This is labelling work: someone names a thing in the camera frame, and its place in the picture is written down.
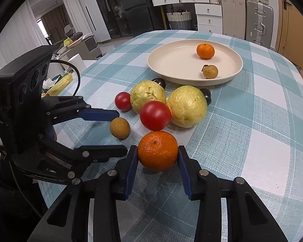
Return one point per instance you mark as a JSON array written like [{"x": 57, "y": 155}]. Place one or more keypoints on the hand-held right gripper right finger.
[{"x": 185, "y": 175}]

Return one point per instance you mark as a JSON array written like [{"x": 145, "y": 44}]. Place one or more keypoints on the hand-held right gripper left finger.
[{"x": 131, "y": 172}]

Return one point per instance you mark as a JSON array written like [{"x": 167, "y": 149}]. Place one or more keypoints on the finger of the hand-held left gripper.
[
  {"x": 101, "y": 115},
  {"x": 98, "y": 152}
]

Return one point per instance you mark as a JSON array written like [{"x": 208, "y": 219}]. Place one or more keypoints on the small red tomato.
[{"x": 123, "y": 101}]

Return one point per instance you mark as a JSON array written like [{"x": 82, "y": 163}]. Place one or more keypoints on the orange tangerine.
[
  {"x": 157, "y": 151},
  {"x": 205, "y": 51}
]

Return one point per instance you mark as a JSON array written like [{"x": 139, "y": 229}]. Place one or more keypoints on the yellow guava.
[
  {"x": 147, "y": 94},
  {"x": 188, "y": 105}
]

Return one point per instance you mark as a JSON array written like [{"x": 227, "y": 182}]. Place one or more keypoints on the large red tomato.
[{"x": 155, "y": 115}]

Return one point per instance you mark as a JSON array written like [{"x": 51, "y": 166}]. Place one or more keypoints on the dark purple plum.
[
  {"x": 207, "y": 94},
  {"x": 158, "y": 81}
]

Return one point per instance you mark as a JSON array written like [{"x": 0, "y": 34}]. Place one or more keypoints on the cream round plate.
[{"x": 176, "y": 60}]

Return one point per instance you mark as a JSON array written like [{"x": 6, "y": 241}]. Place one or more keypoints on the yellow plastic bag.
[{"x": 60, "y": 83}]

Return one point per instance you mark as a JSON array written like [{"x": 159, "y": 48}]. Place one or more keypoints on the white curtain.
[{"x": 20, "y": 35}]

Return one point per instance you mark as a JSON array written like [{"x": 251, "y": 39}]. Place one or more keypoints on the teal checked tablecloth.
[{"x": 242, "y": 131}]

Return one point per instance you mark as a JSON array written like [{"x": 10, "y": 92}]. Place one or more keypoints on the grey office chair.
[{"x": 69, "y": 31}]

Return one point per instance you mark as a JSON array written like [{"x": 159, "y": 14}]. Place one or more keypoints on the white wardrobe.
[{"x": 85, "y": 10}]

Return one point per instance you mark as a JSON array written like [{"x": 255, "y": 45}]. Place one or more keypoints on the brown longan with stem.
[{"x": 210, "y": 71}]

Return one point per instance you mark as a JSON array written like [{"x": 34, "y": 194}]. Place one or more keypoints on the dark grey refrigerator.
[{"x": 141, "y": 5}]

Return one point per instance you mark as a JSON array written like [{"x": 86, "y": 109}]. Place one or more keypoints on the wicker basket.
[{"x": 179, "y": 20}]

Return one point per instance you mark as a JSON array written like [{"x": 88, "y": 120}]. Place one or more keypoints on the white drawer cabinet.
[{"x": 208, "y": 10}]

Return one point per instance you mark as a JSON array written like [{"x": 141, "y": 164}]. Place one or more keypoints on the beige suitcase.
[{"x": 233, "y": 15}]

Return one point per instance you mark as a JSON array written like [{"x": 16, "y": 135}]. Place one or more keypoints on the silver suitcase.
[{"x": 258, "y": 22}]

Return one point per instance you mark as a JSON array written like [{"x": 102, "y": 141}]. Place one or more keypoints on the wooden door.
[{"x": 295, "y": 30}]

